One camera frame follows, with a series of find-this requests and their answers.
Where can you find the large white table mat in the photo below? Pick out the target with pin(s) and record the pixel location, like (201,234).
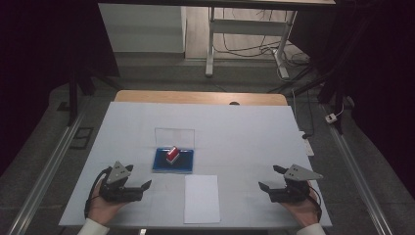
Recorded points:
(235,137)

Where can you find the blue ink pad clear lid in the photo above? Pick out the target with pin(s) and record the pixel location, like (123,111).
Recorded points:
(161,165)

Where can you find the person's right hand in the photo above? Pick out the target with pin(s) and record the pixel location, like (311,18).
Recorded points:
(305,212)

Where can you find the black floor socket frame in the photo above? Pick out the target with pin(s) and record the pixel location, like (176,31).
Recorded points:
(82,138)

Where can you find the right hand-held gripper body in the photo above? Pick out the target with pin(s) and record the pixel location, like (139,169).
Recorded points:
(292,192)

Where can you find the white cabinet panel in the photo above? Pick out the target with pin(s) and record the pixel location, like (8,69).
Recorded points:
(143,29)

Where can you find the wooden table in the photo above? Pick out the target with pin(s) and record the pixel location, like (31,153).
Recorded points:
(195,97)

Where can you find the white desk frame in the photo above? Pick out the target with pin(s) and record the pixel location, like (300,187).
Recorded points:
(248,26)

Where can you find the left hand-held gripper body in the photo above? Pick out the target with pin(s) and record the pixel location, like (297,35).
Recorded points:
(119,192)

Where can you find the dark curtain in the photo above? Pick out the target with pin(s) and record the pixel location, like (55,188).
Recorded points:
(385,81)
(39,65)

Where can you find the white paper sheet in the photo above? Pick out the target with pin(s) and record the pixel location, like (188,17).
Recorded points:
(202,202)

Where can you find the red and white stamp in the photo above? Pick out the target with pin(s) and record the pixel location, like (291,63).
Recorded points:
(172,154)

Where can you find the black table grommet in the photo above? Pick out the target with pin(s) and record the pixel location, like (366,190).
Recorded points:
(234,103)

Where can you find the person's left hand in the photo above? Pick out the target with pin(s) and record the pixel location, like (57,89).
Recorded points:
(101,209)

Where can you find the black stand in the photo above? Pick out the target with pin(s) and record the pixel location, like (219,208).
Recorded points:
(336,94)
(73,98)

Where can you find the metal floor rail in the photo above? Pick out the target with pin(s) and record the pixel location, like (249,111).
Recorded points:
(355,169)
(45,173)

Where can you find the small white adapter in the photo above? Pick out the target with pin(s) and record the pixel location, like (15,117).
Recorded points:
(331,118)

